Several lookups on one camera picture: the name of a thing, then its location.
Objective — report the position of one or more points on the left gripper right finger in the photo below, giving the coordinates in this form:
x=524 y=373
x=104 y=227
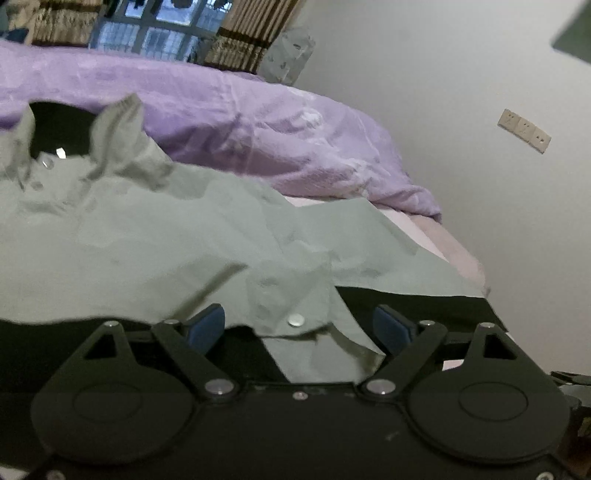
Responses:
x=411 y=346

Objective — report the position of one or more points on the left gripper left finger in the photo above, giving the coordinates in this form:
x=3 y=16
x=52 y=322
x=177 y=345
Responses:
x=186 y=344

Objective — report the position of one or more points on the grey and black jacket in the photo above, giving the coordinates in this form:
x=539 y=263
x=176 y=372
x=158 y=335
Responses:
x=123 y=231

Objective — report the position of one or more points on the pink bed sheet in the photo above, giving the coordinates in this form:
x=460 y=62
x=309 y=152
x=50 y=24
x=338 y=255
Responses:
x=443 y=244

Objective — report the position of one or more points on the purple duvet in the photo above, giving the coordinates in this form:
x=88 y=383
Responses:
x=302 y=144

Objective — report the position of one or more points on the covered standing fan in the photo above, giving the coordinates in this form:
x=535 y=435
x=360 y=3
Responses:
x=286 y=58

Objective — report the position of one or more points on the right beige curtain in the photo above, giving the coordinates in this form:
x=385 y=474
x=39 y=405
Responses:
x=247 y=32

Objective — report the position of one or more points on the beige curtain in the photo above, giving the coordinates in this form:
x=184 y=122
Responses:
x=247 y=32
x=56 y=23

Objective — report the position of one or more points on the left beige curtain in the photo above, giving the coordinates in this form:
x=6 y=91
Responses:
x=56 y=23

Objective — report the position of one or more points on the balcony window frame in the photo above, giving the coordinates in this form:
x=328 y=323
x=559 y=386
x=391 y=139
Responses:
x=163 y=29

